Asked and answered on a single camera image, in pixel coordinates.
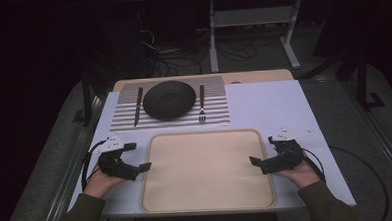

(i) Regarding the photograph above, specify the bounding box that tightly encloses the black cable on floor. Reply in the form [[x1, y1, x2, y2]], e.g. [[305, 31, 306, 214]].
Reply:
[[329, 143, 391, 221]]

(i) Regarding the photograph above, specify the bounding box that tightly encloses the striped placemat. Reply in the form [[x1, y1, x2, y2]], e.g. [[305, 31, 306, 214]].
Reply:
[[107, 74, 232, 132]]

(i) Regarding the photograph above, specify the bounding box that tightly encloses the dark round textured plate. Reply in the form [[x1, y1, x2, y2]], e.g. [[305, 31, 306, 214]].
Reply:
[[141, 78, 198, 123]]

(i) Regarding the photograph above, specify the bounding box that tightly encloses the knife with wooden handle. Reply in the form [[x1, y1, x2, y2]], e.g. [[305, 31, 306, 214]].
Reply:
[[132, 87, 146, 128]]

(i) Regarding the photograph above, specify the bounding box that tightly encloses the white metal desk frame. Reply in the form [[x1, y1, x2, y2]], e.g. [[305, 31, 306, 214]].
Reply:
[[207, 0, 307, 74]]

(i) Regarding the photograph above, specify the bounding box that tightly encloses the white table board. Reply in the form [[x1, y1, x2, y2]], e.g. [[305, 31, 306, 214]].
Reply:
[[62, 77, 356, 220]]

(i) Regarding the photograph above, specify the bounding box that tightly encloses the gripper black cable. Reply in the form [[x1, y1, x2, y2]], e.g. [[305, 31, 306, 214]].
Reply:
[[301, 146, 326, 184], [79, 138, 110, 192]]

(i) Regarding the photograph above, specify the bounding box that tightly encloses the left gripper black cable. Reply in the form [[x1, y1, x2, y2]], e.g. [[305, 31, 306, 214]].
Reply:
[[79, 138, 110, 192]]

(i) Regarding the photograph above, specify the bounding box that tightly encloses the bundle of floor cables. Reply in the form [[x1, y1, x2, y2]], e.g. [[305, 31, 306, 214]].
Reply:
[[136, 24, 260, 78]]

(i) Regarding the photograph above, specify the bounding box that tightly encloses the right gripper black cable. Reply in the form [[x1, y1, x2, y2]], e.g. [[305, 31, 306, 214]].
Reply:
[[301, 146, 326, 184]]

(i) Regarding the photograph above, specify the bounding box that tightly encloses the beige plastic tray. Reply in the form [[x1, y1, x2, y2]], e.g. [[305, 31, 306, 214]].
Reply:
[[137, 127, 276, 215]]

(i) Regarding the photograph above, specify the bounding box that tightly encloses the aluminium rail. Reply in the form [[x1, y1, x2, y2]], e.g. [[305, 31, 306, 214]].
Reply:
[[32, 93, 111, 221], [342, 78, 392, 198]]

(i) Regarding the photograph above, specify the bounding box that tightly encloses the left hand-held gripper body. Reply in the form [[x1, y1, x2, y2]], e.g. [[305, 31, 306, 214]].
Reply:
[[94, 134, 141, 183]]

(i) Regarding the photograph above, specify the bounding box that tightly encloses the black metal stand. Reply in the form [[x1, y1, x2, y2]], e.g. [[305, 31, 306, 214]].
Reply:
[[354, 48, 387, 112], [70, 71, 97, 127]]

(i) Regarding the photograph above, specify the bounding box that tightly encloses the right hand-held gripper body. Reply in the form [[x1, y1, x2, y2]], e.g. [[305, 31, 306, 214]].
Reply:
[[259, 124, 316, 176]]

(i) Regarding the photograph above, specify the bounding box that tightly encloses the fork with wooden handle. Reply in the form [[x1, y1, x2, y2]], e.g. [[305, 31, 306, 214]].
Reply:
[[197, 84, 208, 124]]

